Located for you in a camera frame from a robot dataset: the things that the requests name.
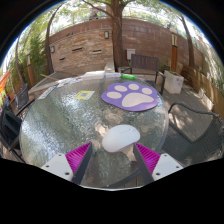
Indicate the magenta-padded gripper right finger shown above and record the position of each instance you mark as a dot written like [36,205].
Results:
[148,158]

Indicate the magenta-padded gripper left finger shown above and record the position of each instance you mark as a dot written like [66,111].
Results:
[77,159]

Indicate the white computer mouse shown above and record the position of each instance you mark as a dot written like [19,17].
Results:
[120,137]

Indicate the purple paw-shaped mouse pad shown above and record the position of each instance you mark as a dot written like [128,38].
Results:
[115,101]

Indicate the black metal mesh chair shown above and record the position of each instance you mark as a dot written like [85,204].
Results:
[22,96]
[8,128]
[200,140]

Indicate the yellow square card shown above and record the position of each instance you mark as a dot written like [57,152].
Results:
[84,95]

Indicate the narrow printed leaflet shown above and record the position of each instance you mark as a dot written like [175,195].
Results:
[47,92]

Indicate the colourful printed magazine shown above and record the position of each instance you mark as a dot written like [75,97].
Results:
[69,81]

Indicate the white square planter box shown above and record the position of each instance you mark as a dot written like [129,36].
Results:
[173,82]

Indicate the low white rectangular planter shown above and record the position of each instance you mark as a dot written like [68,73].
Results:
[206,100]

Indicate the green wipes pack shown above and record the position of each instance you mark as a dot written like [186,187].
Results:
[128,76]

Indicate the wooden stick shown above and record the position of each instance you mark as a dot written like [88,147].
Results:
[50,77]

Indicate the white and blue book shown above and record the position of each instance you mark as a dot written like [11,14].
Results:
[112,75]

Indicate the dark slatted wooden armchair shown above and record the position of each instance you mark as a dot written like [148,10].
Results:
[144,62]

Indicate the thick tree trunk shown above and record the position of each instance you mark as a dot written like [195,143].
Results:
[117,40]

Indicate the grey electrical wall box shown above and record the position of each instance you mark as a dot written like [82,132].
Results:
[130,54]

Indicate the wooden lamp post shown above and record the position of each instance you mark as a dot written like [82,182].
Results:
[174,53]

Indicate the black wall lantern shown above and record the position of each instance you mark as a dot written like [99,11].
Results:
[52,49]
[106,34]

